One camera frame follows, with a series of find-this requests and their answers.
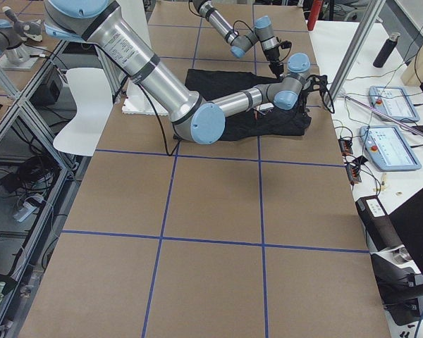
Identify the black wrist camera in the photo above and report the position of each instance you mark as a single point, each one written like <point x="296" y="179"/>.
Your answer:
<point x="317" y="83"/>
<point x="285" y="44"/>

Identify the orange circuit board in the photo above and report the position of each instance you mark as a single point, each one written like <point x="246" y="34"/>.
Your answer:
<point x="345" y="146"/>

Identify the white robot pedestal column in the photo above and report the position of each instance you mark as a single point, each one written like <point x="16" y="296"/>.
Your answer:
<point x="133" y="12"/>

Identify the black t-shirt with logo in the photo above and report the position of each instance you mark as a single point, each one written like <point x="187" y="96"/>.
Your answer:
<point x="215" y="84"/>

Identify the white plastic chair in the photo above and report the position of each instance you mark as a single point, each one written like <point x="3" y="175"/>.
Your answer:
<point x="93" y="99"/>

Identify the aluminium frame post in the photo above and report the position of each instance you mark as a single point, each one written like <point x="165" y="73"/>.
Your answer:
<point x="361" y="33"/>

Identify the black monitor on stand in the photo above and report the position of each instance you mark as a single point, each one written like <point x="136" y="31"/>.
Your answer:
<point x="401" y="289"/>

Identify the black box with label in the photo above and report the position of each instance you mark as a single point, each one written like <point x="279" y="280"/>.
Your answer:
<point x="377" y="222"/>

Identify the far teach pendant tablet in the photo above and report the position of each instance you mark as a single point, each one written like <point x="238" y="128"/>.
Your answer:
<point x="394" y="102"/>

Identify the teach pendant tablet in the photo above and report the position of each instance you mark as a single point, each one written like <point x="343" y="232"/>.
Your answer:
<point x="388" y="150"/>
<point x="394" y="102"/>

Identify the red fire extinguisher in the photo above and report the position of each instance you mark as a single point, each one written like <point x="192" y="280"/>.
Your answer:
<point x="314" y="14"/>

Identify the black water bottle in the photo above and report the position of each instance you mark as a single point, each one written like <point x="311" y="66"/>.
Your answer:
<point x="386" y="50"/>

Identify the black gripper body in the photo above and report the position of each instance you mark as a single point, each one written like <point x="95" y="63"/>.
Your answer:
<point x="272" y="55"/>

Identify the metal reacher grabber tool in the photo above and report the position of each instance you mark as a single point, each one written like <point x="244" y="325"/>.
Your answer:
<point x="382" y="115"/>

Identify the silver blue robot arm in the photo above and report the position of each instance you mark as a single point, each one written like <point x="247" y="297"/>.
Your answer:
<point x="262" y="33"/>
<point x="101" y="23"/>

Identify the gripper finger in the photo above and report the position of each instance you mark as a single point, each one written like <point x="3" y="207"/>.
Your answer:
<point x="277" y="70"/>

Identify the near teach pendant tablet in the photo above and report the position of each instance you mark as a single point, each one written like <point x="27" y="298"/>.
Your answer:
<point x="388" y="150"/>

